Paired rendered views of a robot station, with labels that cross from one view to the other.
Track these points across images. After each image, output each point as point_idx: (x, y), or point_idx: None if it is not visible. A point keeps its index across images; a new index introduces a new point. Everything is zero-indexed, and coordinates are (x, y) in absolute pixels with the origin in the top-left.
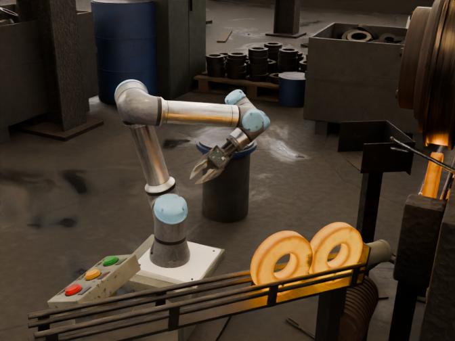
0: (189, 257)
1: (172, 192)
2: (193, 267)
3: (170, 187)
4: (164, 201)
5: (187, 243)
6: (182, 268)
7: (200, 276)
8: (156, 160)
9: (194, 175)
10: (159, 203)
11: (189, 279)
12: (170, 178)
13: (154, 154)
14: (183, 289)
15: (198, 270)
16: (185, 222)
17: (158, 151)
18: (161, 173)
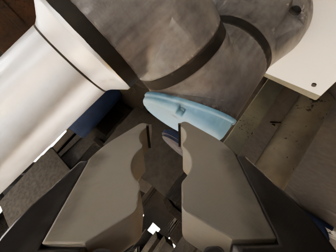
0: (305, 31)
1: (145, 67)
2: (319, 51)
3: (127, 87)
4: (164, 119)
5: (283, 39)
6: (292, 55)
7: (334, 78)
8: (39, 155)
9: (147, 147)
10: (163, 122)
11: (307, 84)
12: (84, 65)
13: (25, 169)
14: (299, 88)
15: (333, 63)
16: (243, 106)
17: (6, 176)
18: (77, 117)
